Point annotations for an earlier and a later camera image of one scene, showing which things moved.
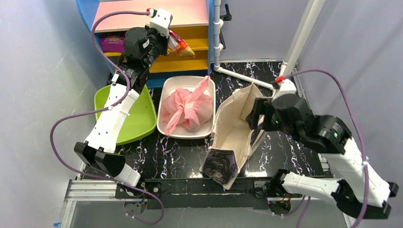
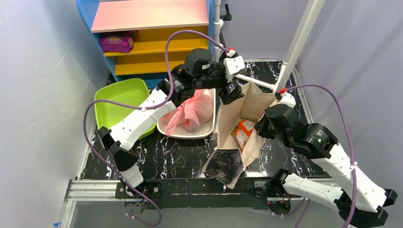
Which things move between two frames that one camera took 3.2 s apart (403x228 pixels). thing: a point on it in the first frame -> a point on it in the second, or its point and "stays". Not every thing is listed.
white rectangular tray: (167, 83) stays
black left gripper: (164, 41) -> (227, 87)
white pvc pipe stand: (218, 23) stays
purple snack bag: (112, 44) stays
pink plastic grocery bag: (190, 109) stays
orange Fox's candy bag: (179, 46) -> (242, 132)
